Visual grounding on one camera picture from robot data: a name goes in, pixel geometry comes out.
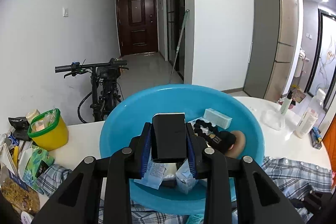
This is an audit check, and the black hair scrunchie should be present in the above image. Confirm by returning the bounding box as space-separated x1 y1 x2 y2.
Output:
193 119 236 153

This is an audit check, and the tan round puff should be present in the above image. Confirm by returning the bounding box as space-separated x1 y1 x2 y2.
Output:
224 130 246 159

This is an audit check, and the clear plastic bottle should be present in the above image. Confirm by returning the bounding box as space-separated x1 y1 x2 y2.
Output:
294 89 326 138

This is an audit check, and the black bicycle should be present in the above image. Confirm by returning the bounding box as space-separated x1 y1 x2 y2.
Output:
55 58 128 123

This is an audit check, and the green floral tissue pack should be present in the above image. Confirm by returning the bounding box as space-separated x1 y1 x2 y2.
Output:
23 145 55 194

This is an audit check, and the wall light switch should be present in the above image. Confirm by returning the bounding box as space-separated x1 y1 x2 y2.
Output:
63 7 69 17

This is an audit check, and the clear plastic container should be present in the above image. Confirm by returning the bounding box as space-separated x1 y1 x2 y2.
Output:
262 110 285 131

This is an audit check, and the yellow bin green rim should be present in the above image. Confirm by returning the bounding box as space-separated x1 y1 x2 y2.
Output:
28 108 68 151

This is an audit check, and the teal tube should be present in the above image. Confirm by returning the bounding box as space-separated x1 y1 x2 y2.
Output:
186 214 204 224

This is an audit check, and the white round jar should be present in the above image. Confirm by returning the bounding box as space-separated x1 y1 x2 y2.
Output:
21 211 34 224

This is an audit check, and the green spray bottle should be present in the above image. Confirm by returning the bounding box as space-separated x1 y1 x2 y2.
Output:
280 90 293 115

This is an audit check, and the black plastic bag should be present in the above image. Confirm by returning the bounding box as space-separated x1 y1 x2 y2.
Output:
8 117 31 141

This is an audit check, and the light teal carton box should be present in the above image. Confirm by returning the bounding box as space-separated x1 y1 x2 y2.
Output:
203 109 232 130

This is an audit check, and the clear jar with snacks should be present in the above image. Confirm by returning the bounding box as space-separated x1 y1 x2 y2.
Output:
1 165 40 215

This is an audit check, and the brown wooden door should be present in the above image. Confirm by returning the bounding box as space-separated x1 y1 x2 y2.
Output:
116 0 158 56

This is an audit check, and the black box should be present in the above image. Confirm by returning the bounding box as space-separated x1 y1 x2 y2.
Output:
150 113 187 163

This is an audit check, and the blue plaid shirt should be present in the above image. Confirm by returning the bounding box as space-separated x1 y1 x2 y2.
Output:
37 156 334 223

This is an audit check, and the mop pole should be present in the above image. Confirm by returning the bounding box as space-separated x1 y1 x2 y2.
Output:
169 9 190 84

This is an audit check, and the blue tissue packet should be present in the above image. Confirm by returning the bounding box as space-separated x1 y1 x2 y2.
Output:
175 159 198 194

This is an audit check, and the blue plastic basin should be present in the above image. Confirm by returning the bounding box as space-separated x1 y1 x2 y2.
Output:
99 84 265 216

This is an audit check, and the grey beige refrigerator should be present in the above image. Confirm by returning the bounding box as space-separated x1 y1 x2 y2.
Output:
243 0 298 102

